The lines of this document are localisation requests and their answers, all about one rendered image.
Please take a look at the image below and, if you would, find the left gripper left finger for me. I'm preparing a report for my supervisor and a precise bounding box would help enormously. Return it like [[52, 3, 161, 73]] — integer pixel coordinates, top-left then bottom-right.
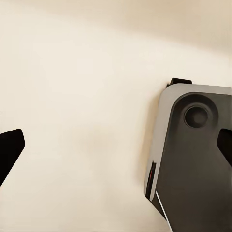
[[0, 129, 25, 186]]

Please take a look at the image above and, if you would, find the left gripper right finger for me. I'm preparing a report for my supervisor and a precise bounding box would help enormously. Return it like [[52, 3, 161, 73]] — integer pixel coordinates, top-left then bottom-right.
[[217, 129, 232, 167]]

